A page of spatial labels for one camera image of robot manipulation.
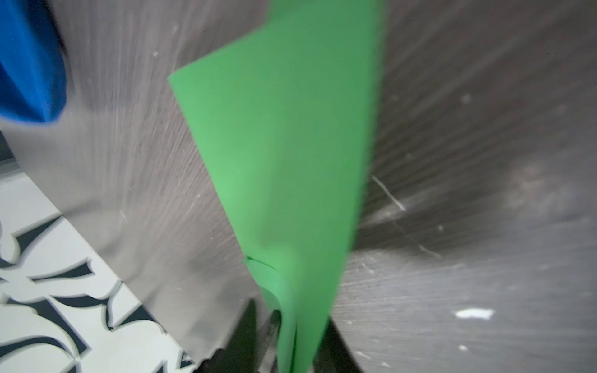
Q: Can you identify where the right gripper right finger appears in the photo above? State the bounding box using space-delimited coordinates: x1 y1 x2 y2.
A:
313 319 363 373

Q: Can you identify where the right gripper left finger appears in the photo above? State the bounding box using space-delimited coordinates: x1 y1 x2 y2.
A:
195 298 281 373

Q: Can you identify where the green square paper sheet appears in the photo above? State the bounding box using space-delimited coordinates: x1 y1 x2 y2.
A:
168 1 385 372

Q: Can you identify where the blue crumpled cloth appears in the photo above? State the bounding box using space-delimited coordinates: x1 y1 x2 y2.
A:
1 0 67 125

